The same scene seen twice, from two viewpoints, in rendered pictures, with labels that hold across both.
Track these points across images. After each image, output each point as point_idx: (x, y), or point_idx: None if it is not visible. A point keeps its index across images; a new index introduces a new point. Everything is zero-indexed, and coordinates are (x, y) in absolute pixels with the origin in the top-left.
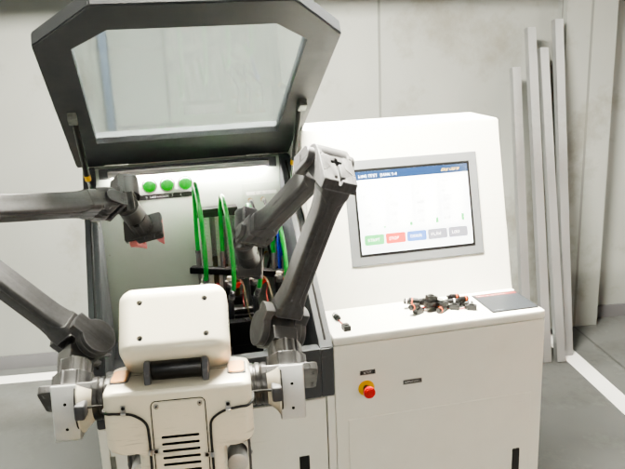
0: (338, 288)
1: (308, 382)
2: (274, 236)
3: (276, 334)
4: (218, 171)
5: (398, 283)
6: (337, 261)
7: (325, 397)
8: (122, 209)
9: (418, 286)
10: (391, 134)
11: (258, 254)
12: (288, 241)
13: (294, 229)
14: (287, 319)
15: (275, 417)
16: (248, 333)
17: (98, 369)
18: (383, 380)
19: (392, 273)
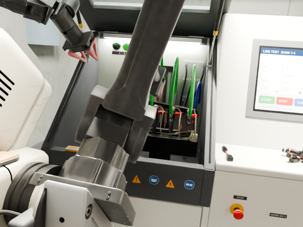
0: (231, 129)
1: (117, 218)
2: (196, 89)
3: (91, 130)
4: (168, 43)
5: (279, 135)
6: (234, 109)
7: (202, 206)
8: (50, 13)
9: (295, 141)
10: (296, 23)
11: (156, 72)
12: (204, 93)
13: (207, 82)
14: (124, 117)
15: (161, 210)
16: (161, 145)
17: (47, 143)
18: (252, 207)
19: (276, 127)
